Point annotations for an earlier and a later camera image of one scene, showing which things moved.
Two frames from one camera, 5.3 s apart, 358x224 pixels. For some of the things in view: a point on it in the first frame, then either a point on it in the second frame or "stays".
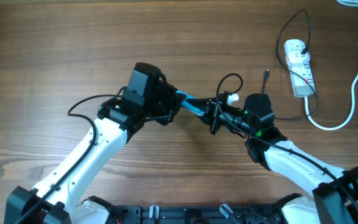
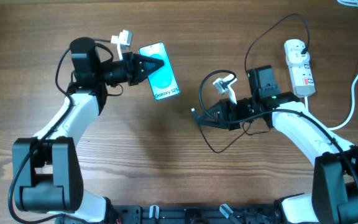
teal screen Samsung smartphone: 191,108 -> 163,81
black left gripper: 169,104 -> 132,68
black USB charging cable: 304,51 -> 304,51
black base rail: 198,214 stays
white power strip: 299,67 stays
